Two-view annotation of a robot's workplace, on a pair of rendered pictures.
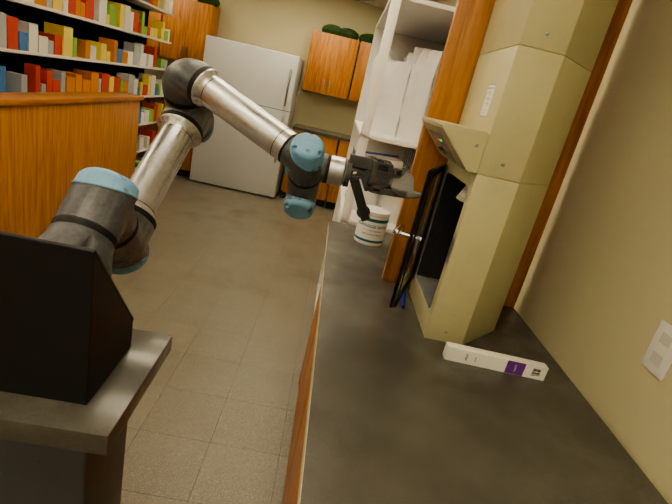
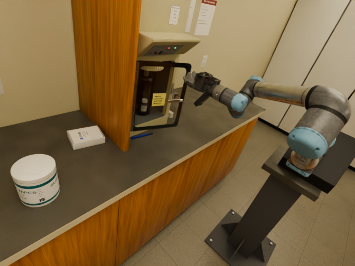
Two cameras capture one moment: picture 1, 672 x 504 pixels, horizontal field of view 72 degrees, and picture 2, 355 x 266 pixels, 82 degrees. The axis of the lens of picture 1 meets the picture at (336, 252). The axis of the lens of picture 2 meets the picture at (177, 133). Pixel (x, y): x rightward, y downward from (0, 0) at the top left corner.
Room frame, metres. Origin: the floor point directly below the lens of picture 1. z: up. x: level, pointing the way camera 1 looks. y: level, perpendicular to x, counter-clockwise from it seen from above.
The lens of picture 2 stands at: (2.02, 0.52, 1.68)
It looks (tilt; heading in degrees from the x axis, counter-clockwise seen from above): 34 degrees down; 219
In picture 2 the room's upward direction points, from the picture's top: 14 degrees clockwise
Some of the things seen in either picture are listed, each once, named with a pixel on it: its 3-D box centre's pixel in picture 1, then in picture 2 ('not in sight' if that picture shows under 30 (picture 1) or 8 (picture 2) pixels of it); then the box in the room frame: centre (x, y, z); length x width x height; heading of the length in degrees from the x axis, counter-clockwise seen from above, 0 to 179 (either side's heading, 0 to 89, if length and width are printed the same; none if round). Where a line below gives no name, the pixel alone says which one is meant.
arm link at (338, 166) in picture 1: (337, 170); (219, 93); (1.21, 0.04, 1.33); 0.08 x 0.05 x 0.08; 4
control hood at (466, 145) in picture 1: (446, 141); (169, 47); (1.32, -0.23, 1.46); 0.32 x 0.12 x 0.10; 4
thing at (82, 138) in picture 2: not in sight; (86, 136); (1.68, -0.36, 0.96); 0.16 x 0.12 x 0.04; 173
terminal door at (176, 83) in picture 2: (418, 232); (159, 98); (1.33, -0.23, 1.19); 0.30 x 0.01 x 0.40; 164
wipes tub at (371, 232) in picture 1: (371, 225); (37, 180); (1.95, -0.13, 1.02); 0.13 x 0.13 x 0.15
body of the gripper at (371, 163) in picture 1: (368, 175); (206, 84); (1.21, -0.04, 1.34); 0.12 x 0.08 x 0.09; 94
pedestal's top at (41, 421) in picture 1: (60, 371); (295, 169); (0.72, 0.46, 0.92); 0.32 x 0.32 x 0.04; 5
